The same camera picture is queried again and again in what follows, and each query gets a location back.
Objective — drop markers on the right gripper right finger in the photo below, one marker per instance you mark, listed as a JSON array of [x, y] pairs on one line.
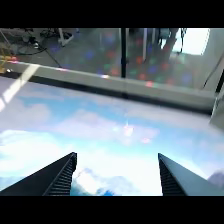
[[183, 181]]

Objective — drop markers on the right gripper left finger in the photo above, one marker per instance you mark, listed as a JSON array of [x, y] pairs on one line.
[[50, 181]]

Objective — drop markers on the black stand pole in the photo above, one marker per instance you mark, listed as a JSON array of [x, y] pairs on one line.
[[123, 50]]

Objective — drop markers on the silver frame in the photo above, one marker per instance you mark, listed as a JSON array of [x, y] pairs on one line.
[[133, 87]]

